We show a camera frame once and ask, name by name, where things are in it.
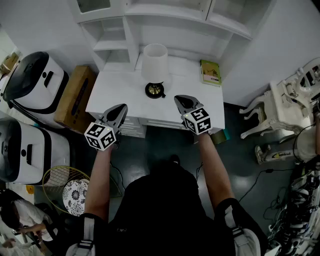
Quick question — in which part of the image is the brown cardboard box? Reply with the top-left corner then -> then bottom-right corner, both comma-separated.
53,65 -> 99,134

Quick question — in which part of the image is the person's black shirt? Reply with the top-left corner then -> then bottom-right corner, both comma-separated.
64,159 -> 270,256

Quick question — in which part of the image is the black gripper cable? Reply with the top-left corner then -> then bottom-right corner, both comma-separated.
109,142 -> 126,191

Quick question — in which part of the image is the white sneaker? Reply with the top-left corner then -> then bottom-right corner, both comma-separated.
254,144 -> 272,165

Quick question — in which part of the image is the small cardboard box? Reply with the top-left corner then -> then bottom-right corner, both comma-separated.
0,52 -> 21,75

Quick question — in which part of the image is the olive box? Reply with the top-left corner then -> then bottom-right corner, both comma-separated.
210,129 -> 229,145

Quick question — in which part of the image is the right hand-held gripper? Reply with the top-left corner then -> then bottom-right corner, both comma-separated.
174,94 -> 213,136

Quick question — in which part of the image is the person's right forearm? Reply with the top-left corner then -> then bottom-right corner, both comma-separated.
198,131 -> 236,216

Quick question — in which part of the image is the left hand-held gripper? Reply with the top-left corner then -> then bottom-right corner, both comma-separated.
84,103 -> 129,152

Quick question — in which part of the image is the floral round stool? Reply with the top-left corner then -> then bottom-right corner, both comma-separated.
62,178 -> 90,217

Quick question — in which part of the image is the tangle of cables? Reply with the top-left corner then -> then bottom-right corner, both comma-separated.
263,161 -> 320,256

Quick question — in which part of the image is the white and black robot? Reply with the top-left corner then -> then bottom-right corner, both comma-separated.
0,118 -> 71,186
1,51 -> 70,130

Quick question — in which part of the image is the black floor cable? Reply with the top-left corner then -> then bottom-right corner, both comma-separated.
238,168 -> 294,203

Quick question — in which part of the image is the green book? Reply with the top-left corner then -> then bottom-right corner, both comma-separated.
199,59 -> 223,87

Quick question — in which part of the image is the person's left forearm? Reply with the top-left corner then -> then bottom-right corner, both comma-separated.
83,146 -> 114,221

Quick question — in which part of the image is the white shelf hutch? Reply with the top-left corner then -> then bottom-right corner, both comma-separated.
67,0 -> 254,81

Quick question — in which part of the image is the yellow wire basket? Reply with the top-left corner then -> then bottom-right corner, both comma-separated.
41,165 -> 91,216

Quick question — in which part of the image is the white table lamp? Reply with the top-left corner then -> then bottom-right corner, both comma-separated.
141,43 -> 169,99

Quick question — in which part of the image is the white ornate chair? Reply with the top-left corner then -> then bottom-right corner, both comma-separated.
239,57 -> 320,144

